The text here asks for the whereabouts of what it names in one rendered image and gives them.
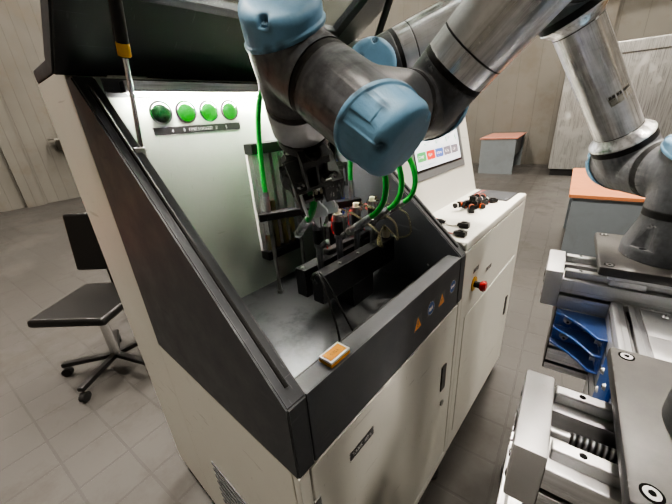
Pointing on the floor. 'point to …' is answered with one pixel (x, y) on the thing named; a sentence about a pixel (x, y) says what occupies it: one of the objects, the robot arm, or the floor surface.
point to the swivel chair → (88, 304)
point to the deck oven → (565, 144)
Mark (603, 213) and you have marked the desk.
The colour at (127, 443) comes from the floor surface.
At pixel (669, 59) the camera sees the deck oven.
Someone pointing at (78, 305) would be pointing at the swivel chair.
